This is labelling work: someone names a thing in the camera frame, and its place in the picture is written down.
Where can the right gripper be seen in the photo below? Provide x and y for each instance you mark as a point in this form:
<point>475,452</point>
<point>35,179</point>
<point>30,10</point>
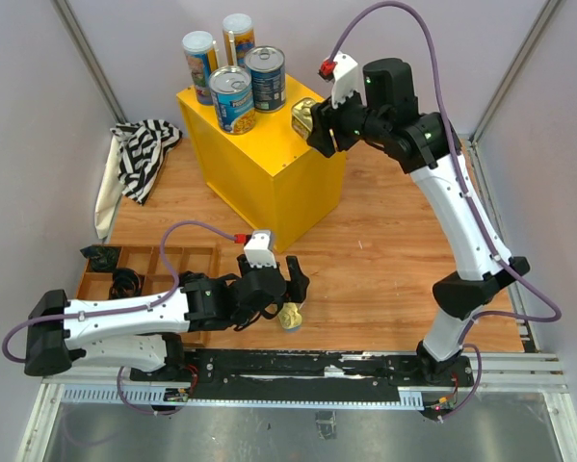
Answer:
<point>328,116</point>

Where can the tall can orange label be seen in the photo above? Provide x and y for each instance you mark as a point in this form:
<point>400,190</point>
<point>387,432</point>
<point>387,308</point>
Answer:
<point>201,55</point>

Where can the gold sardine tin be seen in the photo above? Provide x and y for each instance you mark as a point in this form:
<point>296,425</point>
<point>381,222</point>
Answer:
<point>301,117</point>
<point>290,317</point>

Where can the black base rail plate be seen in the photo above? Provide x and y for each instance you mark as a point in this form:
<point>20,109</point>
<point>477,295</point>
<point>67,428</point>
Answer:
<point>308,375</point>

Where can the blue short can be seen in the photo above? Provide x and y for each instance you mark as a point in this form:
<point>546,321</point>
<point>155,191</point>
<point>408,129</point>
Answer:
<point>266,67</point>

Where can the corn can with pull tab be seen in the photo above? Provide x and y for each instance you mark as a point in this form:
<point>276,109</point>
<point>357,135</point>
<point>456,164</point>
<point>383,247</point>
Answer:
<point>232,96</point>

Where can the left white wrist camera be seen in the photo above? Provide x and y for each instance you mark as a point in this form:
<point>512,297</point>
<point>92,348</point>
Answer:
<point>258,250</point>

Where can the yellow cabinet box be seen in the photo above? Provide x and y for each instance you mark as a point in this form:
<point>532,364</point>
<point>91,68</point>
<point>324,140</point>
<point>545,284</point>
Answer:
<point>269,176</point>

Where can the tall can mixed beans label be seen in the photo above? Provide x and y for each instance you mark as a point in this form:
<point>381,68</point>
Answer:
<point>239,37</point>

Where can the striped black white cloth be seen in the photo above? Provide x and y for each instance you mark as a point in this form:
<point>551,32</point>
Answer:
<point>142,149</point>

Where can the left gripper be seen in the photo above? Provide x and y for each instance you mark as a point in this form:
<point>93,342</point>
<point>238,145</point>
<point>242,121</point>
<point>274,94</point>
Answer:
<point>298,286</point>

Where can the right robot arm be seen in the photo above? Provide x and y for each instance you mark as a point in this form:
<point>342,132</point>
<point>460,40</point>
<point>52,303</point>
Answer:
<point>377,104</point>

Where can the cream canvas bag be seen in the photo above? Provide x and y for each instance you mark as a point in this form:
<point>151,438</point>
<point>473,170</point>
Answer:
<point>109,193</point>

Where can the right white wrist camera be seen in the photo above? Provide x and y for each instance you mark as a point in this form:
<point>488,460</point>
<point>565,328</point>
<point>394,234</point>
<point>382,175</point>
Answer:
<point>342,71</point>

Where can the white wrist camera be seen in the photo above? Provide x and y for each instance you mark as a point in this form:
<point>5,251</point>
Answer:
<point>342,71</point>
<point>258,250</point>

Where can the dark patterned rolled cloth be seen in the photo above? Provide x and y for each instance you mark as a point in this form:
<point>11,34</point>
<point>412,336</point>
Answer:
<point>100,258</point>

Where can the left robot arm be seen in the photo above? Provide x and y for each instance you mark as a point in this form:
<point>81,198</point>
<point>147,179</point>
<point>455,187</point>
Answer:
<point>142,332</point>

